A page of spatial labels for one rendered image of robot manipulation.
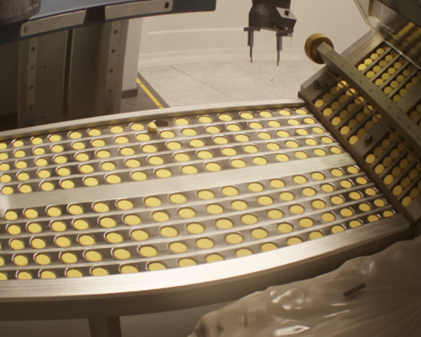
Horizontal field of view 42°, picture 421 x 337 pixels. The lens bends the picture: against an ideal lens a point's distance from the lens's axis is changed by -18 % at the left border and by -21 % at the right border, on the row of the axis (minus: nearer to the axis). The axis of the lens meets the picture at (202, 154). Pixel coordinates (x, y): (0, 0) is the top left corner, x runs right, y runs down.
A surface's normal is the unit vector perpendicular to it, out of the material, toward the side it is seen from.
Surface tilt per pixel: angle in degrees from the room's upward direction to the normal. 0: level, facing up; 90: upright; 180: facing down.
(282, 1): 75
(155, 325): 0
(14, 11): 70
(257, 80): 0
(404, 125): 38
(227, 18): 90
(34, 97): 90
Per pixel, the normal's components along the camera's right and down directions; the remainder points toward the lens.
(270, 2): 0.33, 0.27
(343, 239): 0.09, -0.85
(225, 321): -0.40, -0.61
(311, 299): -0.13, -0.81
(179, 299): 0.35, 0.51
